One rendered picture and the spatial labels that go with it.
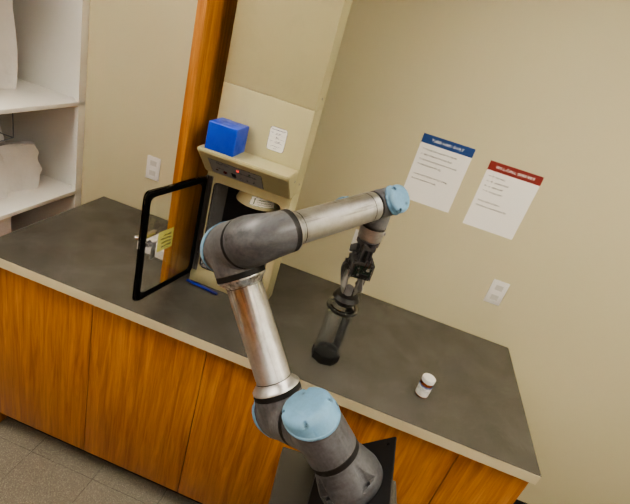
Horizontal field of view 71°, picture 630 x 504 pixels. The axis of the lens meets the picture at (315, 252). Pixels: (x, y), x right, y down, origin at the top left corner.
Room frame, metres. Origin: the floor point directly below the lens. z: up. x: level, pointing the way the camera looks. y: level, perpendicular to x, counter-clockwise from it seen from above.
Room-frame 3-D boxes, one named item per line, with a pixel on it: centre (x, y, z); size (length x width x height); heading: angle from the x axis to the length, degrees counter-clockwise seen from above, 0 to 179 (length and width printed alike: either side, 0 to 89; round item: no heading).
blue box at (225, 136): (1.43, 0.38, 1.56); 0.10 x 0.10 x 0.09; 83
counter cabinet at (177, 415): (1.52, 0.11, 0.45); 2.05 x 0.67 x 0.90; 83
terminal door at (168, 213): (1.33, 0.49, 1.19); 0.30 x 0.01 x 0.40; 164
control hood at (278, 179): (1.42, 0.30, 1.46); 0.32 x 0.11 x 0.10; 83
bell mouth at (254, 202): (1.58, 0.26, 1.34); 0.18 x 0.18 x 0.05
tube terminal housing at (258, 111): (1.60, 0.27, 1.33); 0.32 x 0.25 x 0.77; 83
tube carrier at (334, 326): (1.28, -0.14, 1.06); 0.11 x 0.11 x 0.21
